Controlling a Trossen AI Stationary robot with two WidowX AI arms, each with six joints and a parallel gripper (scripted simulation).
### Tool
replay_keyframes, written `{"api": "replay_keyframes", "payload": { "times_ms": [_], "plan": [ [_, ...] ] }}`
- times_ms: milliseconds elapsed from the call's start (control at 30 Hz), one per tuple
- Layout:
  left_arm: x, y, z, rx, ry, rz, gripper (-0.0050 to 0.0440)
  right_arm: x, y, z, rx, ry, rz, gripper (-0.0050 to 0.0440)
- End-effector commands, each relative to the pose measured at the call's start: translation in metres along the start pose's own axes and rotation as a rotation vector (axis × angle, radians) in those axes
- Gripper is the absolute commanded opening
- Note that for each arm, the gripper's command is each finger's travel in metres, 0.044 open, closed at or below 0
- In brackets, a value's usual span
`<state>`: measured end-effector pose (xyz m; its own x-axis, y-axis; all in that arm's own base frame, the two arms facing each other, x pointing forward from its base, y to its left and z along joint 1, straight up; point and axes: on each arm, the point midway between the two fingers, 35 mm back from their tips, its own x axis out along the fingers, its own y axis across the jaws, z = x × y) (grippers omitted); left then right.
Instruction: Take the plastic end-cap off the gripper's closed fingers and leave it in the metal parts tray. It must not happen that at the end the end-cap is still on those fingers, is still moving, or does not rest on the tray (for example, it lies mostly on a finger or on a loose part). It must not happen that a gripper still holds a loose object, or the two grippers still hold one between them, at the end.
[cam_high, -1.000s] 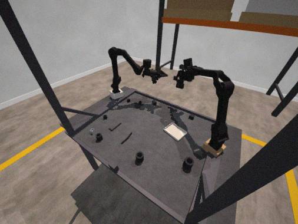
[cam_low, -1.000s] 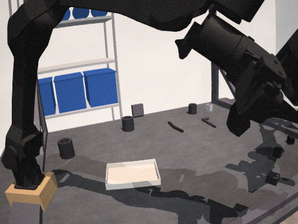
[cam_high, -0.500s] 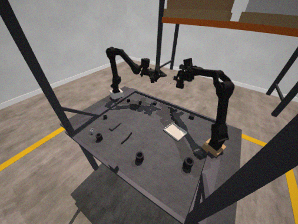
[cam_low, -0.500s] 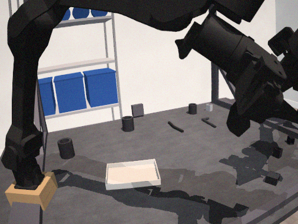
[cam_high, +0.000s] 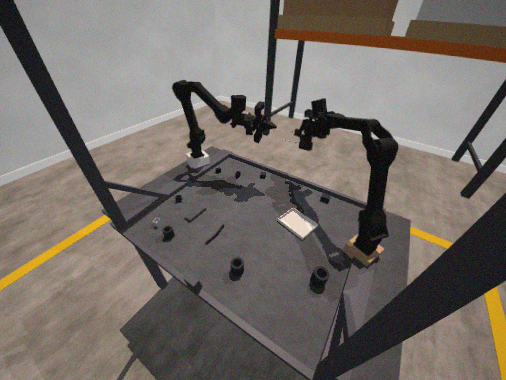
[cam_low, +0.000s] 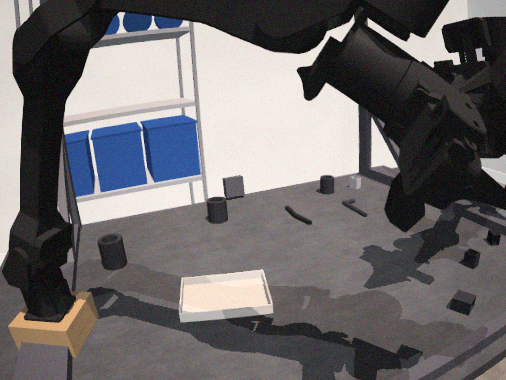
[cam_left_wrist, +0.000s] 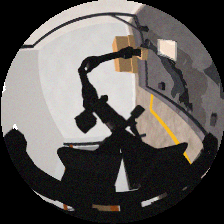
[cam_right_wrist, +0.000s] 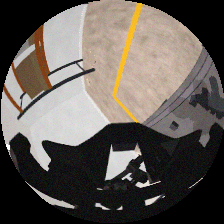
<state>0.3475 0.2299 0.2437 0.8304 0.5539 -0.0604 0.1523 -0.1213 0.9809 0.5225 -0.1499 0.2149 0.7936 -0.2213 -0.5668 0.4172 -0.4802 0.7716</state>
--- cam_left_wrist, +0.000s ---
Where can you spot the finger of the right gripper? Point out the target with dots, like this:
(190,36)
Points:
(135,131)

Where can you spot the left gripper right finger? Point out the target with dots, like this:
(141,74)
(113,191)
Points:
(139,158)

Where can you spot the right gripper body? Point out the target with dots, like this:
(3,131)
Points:
(112,119)

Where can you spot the white shallow rectangular tray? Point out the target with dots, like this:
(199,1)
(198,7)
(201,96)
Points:
(166,49)

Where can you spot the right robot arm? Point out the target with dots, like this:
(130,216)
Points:
(85,121)

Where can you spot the dark grey hollow cylinder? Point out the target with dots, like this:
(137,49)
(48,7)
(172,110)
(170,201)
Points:
(143,28)

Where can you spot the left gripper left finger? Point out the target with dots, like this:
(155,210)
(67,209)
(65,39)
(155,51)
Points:
(105,159)

